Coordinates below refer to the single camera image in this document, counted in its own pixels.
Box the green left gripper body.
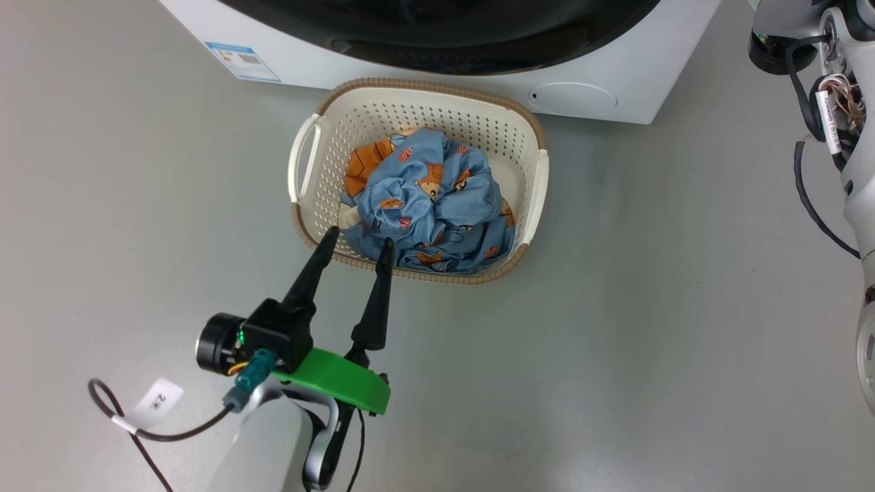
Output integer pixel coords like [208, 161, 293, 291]
[272, 342, 392, 491]

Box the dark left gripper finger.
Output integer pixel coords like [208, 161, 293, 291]
[282, 225, 341, 316]
[351, 237, 396, 351]

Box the blue bear-print garment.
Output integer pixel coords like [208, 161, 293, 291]
[340, 128, 517, 275]

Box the orange bear-print garment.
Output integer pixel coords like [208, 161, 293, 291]
[344, 130, 419, 199]

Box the cream perforated laundry basket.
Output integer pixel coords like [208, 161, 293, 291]
[287, 77, 550, 286]

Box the white front-load washing machine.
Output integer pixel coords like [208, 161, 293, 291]
[159, 0, 723, 126]

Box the blue energy label sticker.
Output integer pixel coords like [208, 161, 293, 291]
[204, 42, 282, 83]

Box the round white filter cover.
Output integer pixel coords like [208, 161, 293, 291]
[533, 82, 619, 118]

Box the thin dark gripper cable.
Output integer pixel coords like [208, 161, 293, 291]
[345, 409, 366, 492]

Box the left arm cable, teal connector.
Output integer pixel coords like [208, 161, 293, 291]
[87, 348, 278, 492]

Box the white handwritten cable tag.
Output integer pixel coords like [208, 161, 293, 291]
[111, 378, 185, 435]

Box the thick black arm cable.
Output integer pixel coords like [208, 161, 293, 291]
[785, 34, 862, 260]

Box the white printed cable label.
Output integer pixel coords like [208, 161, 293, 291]
[815, 89, 842, 155]

